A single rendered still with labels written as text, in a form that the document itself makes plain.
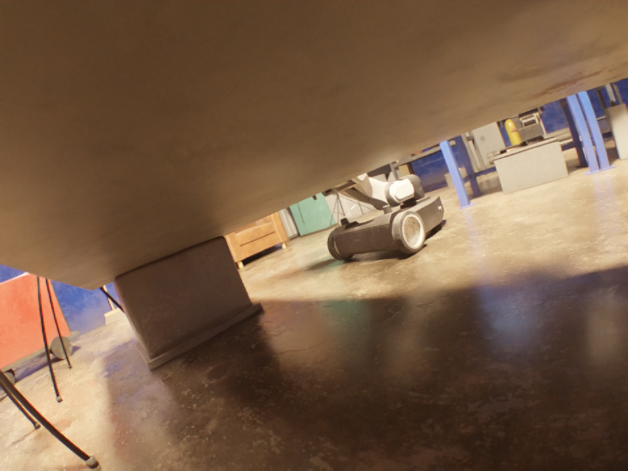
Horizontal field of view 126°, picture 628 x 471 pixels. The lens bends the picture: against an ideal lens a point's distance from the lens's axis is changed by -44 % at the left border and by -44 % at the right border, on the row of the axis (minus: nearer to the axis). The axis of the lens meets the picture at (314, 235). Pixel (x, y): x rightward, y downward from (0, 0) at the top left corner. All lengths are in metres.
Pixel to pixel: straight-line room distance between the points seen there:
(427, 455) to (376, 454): 0.07
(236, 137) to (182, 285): 1.13
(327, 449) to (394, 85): 0.47
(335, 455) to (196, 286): 0.99
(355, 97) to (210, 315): 1.21
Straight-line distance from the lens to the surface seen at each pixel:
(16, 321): 2.80
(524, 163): 2.18
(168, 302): 1.25
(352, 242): 1.55
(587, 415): 0.45
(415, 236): 1.39
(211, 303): 1.31
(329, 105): 0.17
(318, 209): 4.59
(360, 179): 1.44
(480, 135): 7.05
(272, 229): 4.18
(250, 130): 0.17
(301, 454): 0.50
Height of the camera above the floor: 0.34
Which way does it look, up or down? 4 degrees down
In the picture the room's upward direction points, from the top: 21 degrees counter-clockwise
